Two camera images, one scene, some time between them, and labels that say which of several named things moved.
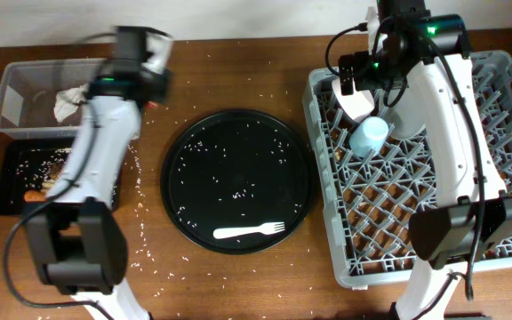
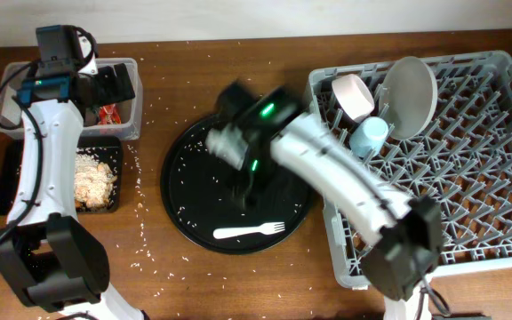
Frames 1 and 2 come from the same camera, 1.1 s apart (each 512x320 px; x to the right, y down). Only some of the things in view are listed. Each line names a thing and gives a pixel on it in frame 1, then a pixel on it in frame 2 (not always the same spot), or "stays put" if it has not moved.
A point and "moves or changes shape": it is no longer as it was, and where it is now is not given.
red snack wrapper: x=150 y=105 moves or changes shape
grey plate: x=404 y=109 stays put
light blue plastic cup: x=368 y=138 stays put
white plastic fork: x=268 y=228 stays put
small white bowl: x=357 y=105 stays put
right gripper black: x=361 y=61 -> x=259 y=171
